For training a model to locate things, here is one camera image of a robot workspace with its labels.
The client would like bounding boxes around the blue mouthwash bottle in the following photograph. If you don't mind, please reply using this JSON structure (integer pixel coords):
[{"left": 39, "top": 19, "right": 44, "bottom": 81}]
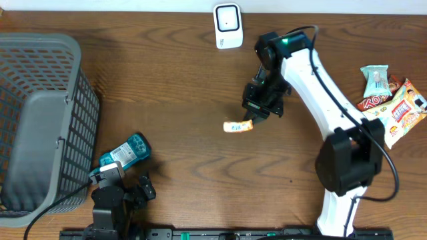
[{"left": 89, "top": 133, "right": 151, "bottom": 177}]

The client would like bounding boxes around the white barcode scanner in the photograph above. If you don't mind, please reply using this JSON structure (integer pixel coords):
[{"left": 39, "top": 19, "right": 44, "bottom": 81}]
[{"left": 213, "top": 3, "right": 244, "bottom": 49}]

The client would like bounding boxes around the yellow snack bag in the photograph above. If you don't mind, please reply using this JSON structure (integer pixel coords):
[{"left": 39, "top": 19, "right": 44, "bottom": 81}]
[{"left": 362, "top": 79, "right": 426, "bottom": 149}]

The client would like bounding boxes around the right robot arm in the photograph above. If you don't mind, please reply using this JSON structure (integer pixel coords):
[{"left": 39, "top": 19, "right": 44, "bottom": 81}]
[{"left": 242, "top": 30, "right": 384, "bottom": 237}]

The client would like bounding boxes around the grey plastic basket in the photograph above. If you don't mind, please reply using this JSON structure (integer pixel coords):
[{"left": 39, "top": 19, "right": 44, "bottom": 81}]
[{"left": 1, "top": 33, "right": 100, "bottom": 227}]

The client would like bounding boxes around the teal wet wipes pack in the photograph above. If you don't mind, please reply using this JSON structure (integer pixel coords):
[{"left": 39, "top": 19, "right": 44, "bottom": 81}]
[{"left": 360, "top": 65, "right": 392, "bottom": 98}]

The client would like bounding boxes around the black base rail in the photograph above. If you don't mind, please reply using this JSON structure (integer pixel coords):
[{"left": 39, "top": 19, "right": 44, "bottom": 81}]
[{"left": 59, "top": 228, "right": 394, "bottom": 240}]

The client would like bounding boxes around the small orange snack packet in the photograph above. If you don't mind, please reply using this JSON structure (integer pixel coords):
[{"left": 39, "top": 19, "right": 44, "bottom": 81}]
[{"left": 223, "top": 120, "right": 254, "bottom": 133}]

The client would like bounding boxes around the red Top chocolate bar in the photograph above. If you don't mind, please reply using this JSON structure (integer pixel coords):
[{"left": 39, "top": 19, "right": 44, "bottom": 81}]
[{"left": 356, "top": 75, "right": 403, "bottom": 111}]

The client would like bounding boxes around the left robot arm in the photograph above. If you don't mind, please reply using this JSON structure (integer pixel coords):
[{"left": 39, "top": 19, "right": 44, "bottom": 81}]
[{"left": 82, "top": 174, "right": 156, "bottom": 240}]

